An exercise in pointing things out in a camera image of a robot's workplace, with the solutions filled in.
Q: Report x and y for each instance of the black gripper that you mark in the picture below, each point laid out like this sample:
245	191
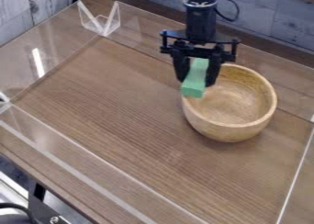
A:
221	45

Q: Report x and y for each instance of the green rectangular stick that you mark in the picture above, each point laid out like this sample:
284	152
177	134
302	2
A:
193	84

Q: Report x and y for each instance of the wooden bowl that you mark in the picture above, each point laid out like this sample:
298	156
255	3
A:
235	107

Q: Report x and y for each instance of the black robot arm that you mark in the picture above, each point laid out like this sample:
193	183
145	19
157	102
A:
200	20

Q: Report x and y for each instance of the clear acrylic corner bracket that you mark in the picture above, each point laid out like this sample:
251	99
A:
100	24

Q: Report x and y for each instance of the clear acrylic front wall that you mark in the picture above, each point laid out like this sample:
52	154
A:
108	196

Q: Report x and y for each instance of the black table leg bracket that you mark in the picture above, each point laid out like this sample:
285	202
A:
44	214

